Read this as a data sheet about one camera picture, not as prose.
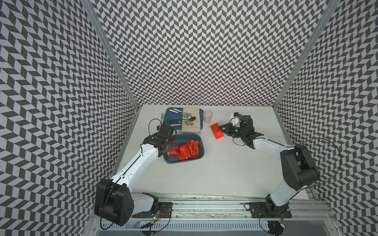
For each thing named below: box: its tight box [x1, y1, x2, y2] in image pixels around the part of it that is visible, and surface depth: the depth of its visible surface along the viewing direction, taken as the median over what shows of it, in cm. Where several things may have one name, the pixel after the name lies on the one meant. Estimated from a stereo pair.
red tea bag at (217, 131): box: [210, 122, 225, 141], surface depth 91 cm
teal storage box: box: [158, 133, 205, 165], surface depth 88 cm
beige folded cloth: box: [181, 106, 201, 134], surface depth 110 cm
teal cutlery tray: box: [162, 107, 204, 131], surface depth 115 cm
